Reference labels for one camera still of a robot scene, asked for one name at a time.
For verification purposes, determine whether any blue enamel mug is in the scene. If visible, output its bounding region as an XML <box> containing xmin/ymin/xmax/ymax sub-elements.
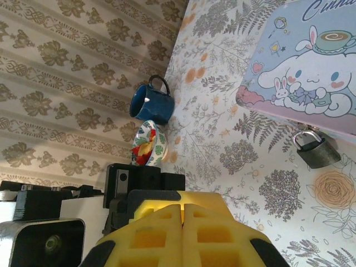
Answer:
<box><xmin>130</xmin><ymin>75</ymin><xmax>176</xmax><ymax>126</ymax></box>

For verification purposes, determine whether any cartoon print tin box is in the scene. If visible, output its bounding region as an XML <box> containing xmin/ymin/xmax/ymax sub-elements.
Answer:
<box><xmin>235</xmin><ymin>0</ymin><xmax>356</xmax><ymax>140</ymax></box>

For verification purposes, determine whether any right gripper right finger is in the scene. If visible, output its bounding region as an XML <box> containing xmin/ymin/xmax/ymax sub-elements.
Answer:
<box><xmin>182</xmin><ymin>204</ymin><xmax>290</xmax><ymax>267</ymax></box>

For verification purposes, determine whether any leaf pattern small bowl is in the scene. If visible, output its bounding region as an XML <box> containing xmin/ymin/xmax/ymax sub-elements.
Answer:
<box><xmin>130</xmin><ymin>119</ymin><xmax>169</xmax><ymax>167</ymax></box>

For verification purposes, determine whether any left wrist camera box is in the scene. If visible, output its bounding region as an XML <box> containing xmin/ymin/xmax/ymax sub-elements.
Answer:
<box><xmin>0</xmin><ymin>189</ymin><xmax>110</xmax><ymax>267</ymax></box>

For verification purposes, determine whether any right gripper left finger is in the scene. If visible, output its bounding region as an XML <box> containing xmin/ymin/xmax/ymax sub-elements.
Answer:
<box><xmin>82</xmin><ymin>204</ymin><xmax>185</xmax><ymax>267</ymax></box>

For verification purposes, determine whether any small dark padlock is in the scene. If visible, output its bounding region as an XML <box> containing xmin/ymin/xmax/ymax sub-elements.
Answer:
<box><xmin>291</xmin><ymin>130</ymin><xmax>342</xmax><ymax>170</ymax></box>

